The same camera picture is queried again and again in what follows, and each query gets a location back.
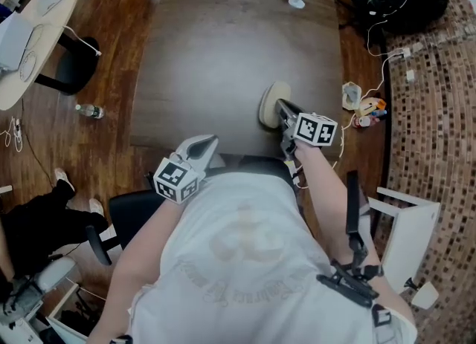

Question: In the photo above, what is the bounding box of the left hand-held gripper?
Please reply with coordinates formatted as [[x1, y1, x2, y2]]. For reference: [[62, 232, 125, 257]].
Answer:
[[152, 134, 219, 205]]

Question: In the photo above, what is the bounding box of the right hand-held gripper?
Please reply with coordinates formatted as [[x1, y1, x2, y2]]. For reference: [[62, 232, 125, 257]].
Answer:
[[275, 99, 338, 160]]

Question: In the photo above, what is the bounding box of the person's left forearm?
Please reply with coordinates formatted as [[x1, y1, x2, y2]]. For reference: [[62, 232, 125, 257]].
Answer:
[[87, 197, 183, 344]]

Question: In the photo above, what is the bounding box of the person's right forearm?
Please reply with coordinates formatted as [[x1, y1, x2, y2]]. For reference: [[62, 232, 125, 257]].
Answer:
[[293, 141, 376, 273]]

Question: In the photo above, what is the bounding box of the pile of snack packets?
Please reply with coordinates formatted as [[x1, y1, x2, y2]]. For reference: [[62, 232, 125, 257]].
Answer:
[[353, 97, 387, 129]]

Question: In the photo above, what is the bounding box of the black office chair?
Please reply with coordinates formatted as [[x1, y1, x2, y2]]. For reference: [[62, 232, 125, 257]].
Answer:
[[86, 189, 168, 266]]

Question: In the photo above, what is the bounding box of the black phone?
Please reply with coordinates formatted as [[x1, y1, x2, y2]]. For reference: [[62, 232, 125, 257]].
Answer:
[[345, 170, 371, 236]]

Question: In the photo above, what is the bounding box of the clear water bottle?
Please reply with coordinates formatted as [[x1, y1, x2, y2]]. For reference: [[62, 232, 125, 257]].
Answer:
[[75, 103, 105, 120]]

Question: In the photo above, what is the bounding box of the person's white shirt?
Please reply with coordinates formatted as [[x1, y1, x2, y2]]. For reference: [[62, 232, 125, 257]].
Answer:
[[128, 171, 417, 344]]

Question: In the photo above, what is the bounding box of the black duffel bag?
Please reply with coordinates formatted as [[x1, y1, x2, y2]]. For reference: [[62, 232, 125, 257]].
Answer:
[[382, 0, 450, 35]]

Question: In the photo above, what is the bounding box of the white shelf unit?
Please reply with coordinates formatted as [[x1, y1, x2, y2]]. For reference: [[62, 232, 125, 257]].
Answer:
[[367, 186, 442, 295]]

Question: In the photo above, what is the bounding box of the white padded chair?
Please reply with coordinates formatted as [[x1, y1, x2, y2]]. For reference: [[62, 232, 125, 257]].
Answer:
[[0, 256, 77, 325]]

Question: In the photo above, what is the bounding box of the round beige table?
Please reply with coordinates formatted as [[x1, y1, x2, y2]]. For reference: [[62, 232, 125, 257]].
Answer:
[[0, 0, 101, 111]]

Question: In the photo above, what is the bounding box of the white box appliance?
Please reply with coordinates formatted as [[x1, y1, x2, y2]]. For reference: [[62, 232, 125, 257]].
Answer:
[[0, 11, 36, 72]]

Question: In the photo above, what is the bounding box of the long white cable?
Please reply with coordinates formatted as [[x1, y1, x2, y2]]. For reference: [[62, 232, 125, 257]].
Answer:
[[332, 19, 405, 169]]

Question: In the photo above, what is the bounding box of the white appliance cable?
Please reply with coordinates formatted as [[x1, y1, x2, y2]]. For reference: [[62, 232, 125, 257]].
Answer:
[[62, 25, 102, 56]]

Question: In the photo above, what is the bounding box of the black clamp phone mount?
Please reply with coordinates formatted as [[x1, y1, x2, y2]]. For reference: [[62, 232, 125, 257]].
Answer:
[[316, 230, 384, 308]]

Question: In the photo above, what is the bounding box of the black strap buckle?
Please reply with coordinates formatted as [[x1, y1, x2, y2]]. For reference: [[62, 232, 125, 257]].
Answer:
[[371, 303, 395, 328]]

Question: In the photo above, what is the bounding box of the white block on black mount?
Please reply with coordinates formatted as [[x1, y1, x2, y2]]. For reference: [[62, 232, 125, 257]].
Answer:
[[405, 277, 440, 310]]

